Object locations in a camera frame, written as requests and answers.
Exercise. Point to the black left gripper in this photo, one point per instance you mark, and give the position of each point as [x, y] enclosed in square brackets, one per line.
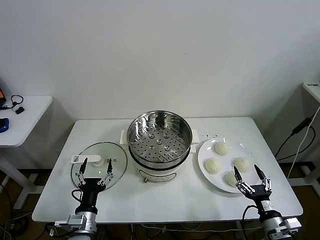
[89, 186]

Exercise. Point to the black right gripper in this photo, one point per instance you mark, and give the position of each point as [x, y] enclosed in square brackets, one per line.
[261, 193]

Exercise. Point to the white steamed baozi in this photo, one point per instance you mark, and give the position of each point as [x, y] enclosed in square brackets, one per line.
[222, 148]
[213, 166]
[230, 178]
[242, 164]

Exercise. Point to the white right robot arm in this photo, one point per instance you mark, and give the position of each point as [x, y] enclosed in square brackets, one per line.
[272, 222]

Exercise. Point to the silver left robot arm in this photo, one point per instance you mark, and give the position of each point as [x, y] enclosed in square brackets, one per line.
[91, 222]

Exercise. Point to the perforated steel steamer basket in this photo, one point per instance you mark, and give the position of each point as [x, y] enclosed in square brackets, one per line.
[160, 140]

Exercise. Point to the white round plate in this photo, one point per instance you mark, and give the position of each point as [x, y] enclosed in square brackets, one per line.
[226, 162]

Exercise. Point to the white electric cooker pot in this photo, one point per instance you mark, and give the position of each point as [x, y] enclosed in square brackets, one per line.
[155, 175]

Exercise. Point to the dark crumbs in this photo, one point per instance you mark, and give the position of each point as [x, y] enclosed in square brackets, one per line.
[207, 135]

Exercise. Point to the small black device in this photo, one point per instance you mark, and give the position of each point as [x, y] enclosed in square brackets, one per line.
[20, 110]

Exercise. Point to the blue object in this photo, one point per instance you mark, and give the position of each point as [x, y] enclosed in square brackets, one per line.
[3, 123]

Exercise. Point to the white side table with label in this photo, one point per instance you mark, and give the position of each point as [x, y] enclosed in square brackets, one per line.
[315, 96]

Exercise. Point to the black and orange device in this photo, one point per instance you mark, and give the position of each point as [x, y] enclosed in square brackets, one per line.
[2, 96]

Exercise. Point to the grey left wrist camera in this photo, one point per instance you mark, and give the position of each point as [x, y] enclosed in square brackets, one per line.
[72, 221]

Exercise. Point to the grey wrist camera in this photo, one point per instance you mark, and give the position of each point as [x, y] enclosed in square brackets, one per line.
[292, 223]
[72, 221]

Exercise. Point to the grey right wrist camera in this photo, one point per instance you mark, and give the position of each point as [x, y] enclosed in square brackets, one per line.
[292, 223]

